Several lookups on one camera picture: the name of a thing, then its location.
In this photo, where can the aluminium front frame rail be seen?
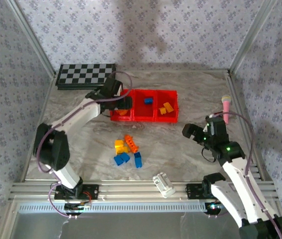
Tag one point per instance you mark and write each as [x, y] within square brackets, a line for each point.
[130, 190]

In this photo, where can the long orange lego brick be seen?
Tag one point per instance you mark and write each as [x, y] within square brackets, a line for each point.
[131, 144]

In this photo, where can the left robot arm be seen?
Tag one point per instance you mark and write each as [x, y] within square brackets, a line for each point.
[76, 117]

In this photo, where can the yellow lego brick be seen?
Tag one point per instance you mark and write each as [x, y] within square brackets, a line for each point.
[119, 143]
[162, 111]
[168, 107]
[122, 149]

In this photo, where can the pink toy microphone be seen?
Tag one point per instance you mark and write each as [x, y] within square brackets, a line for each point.
[226, 109]

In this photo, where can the folded chessboard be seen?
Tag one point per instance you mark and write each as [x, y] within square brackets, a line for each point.
[86, 74]

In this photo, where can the red plastic bin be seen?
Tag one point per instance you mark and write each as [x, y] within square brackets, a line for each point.
[144, 110]
[128, 117]
[169, 117]

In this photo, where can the tall blue lego brick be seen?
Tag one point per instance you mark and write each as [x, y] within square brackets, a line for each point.
[137, 160]

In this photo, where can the white plastic gadget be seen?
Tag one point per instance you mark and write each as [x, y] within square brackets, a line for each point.
[163, 185]

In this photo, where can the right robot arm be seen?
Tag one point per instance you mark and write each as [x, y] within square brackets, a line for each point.
[235, 196]

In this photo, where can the aluminium upright post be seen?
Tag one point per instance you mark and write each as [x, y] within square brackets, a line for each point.
[252, 37]
[32, 37]

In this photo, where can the aluminium side frame rail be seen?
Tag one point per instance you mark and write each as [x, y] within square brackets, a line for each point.
[43, 109]
[240, 104]

